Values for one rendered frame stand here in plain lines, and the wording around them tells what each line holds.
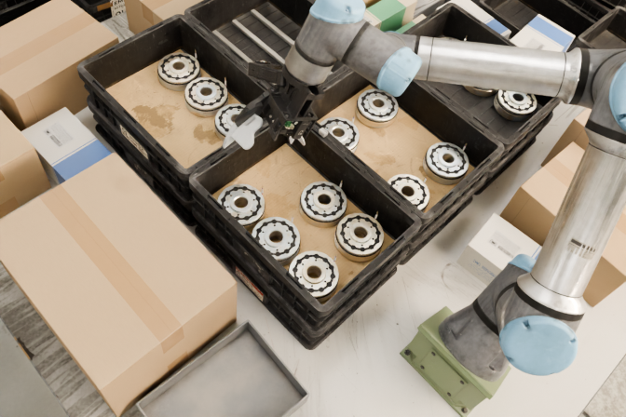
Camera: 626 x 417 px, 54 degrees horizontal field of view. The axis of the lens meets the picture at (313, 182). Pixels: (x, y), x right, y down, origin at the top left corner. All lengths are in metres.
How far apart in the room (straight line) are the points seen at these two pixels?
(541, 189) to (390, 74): 0.66
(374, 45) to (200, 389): 0.77
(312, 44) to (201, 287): 0.50
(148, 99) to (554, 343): 1.04
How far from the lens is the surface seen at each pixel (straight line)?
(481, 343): 1.23
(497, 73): 1.09
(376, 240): 1.30
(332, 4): 0.95
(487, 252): 1.45
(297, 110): 1.03
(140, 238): 1.24
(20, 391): 2.15
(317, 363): 1.34
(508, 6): 2.77
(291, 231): 1.28
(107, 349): 1.16
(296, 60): 1.00
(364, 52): 0.95
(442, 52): 1.08
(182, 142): 1.45
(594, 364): 1.55
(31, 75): 1.60
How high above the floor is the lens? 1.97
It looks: 55 degrees down
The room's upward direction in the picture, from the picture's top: 11 degrees clockwise
